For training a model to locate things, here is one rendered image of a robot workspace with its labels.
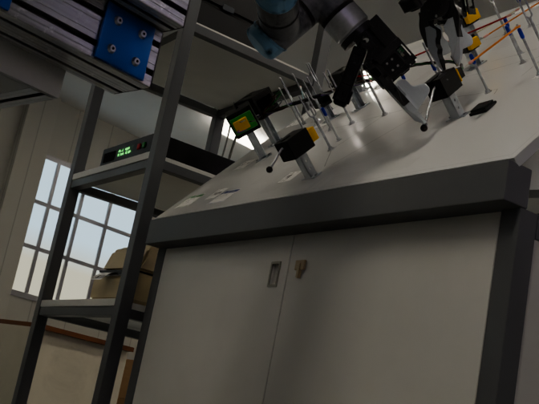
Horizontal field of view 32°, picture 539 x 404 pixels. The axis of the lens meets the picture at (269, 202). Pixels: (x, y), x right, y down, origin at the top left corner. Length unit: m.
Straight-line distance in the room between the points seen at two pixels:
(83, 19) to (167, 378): 1.10
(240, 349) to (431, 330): 0.55
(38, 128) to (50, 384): 3.29
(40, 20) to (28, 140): 7.42
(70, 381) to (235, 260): 4.16
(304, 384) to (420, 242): 0.36
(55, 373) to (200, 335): 4.01
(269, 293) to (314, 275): 0.15
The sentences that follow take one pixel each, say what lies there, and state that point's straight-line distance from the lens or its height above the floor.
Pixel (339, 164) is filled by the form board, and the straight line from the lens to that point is 1.96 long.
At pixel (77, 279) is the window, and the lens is 9.07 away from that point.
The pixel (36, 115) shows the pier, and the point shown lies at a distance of 8.79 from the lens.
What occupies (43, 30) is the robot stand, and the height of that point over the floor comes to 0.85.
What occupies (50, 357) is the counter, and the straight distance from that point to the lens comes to 6.08.
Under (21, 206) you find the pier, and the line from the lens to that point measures 8.65.
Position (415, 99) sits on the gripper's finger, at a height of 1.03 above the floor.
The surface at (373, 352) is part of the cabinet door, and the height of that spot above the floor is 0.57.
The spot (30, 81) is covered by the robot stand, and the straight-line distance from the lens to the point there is 1.39.
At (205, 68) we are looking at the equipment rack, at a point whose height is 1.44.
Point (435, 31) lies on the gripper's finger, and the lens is 1.90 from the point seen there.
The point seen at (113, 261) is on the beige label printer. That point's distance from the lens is 2.69.
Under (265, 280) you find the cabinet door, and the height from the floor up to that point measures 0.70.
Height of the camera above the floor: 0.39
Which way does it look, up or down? 14 degrees up
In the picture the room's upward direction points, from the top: 11 degrees clockwise
